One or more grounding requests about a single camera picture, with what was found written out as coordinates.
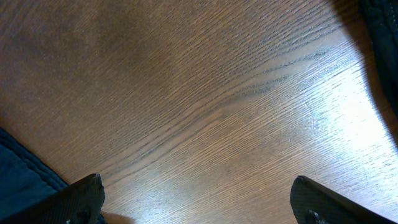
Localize navy blue shorts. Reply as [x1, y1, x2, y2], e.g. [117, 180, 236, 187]
[1, 130, 105, 223]

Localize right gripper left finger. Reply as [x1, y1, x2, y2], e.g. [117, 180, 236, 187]
[1, 174, 105, 224]

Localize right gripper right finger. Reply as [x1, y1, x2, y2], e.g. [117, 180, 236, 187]
[290, 175, 396, 224]

